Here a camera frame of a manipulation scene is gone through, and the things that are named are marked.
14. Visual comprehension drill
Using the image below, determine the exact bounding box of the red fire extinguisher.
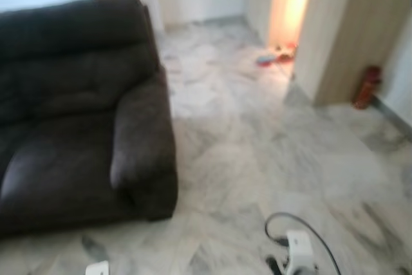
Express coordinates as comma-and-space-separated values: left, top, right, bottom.
353, 66, 382, 109

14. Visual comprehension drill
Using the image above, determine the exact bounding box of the dark brown fabric sofa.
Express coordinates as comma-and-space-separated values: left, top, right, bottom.
0, 0, 179, 237

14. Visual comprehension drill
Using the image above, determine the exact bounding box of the small blue toy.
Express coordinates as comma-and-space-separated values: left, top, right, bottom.
256, 55, 274, 68

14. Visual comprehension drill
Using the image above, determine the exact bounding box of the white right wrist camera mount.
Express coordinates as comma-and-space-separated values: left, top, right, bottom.
286, 230, 316, 268

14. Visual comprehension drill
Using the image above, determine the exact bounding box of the beige wooden cabinet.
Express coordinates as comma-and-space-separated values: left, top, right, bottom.
245, 0, 412, 107

